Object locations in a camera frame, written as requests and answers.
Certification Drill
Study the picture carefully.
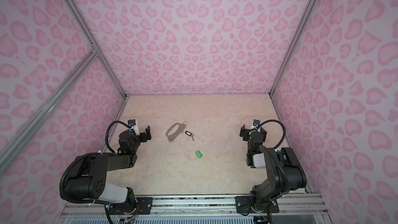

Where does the metal key holder plate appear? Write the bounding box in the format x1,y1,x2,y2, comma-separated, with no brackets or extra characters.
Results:
165,121,187,143

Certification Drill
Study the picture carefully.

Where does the key with black tag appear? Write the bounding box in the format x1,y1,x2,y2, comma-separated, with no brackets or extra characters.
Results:
185,131,194,141

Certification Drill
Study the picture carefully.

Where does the key with green tag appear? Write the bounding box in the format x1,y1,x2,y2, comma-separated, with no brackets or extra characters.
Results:
195,150,203,158

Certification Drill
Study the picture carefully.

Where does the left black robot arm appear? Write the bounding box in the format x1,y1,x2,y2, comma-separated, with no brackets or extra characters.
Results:
59,126,151,215

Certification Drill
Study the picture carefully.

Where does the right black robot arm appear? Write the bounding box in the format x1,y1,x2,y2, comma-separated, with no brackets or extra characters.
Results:
235,124,307,216

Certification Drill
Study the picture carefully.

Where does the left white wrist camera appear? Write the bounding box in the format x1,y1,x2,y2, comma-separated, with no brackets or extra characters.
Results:
127,119,140,136

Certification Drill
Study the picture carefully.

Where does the right black corrugated cable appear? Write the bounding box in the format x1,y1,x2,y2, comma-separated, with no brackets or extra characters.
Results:
259,119,286,150

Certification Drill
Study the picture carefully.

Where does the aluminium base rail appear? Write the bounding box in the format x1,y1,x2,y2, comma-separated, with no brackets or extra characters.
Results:
58,194,331,224

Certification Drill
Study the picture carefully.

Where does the aluminium frame strut diagonal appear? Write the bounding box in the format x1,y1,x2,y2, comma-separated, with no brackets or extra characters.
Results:
1,48,98,175

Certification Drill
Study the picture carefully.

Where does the right corner aluminium post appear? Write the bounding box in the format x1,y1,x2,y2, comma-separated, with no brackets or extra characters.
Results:
269,0,319,98

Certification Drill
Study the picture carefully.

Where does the corner aluminium post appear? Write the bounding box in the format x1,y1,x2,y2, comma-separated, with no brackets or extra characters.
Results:
63,0,127,99
269,0,319,98

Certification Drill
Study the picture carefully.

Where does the left corner aluminium post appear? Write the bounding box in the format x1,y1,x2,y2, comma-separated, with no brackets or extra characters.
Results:
63,0,127,99

